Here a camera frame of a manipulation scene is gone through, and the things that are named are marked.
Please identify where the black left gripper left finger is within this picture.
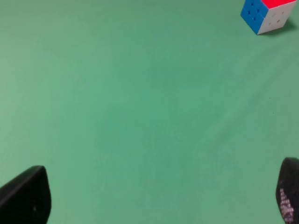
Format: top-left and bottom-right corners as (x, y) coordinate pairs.
(0, 165), (51, 224)

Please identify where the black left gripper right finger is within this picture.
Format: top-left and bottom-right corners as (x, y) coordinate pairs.
(276, 157), (299, 224)

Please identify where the rubik's cube puzzle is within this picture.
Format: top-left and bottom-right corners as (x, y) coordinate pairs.
(240, 0), (298, 35)

